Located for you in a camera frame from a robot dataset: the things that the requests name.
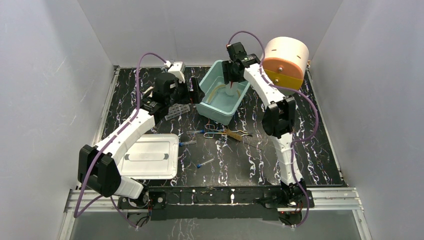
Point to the round orange yellow drawer cabinet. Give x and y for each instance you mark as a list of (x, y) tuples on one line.
[(285, 62)]

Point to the light teal plastic bin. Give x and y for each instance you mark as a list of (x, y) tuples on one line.
[(220, 110)]

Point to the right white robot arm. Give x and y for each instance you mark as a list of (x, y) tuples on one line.
[(278, 119)]

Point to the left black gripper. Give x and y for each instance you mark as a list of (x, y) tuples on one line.
[(191, 89)]

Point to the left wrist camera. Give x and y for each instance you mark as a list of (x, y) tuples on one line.
[(177, 69)]

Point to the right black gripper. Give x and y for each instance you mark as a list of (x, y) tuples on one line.
[(227, 77)]

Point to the brown test tube brush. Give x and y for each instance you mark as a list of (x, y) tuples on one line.
[(252, 142)]

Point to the blue-cap test tube lower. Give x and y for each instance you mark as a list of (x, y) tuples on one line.
[(204, 163)]

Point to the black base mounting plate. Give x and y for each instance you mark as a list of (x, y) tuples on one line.
[(266, 202)]

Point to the white bin lid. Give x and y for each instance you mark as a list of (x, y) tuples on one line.
[(152, 157)]

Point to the aluminium frame rail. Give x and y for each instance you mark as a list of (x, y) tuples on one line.
[(325, 198)]

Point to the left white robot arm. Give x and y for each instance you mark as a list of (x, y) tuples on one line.
[(98, 164)]

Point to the red-cap wash bottle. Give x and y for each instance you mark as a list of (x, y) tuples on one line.
[(231, 90)]

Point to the clear test tube rack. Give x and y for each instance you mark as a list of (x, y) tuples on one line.
[(177, 110)]

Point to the blue-cap test tube middle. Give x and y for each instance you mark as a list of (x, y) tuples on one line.
[(185, 143)]

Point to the tan rubber tubing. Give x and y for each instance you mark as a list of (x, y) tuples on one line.
[(214, 93)]

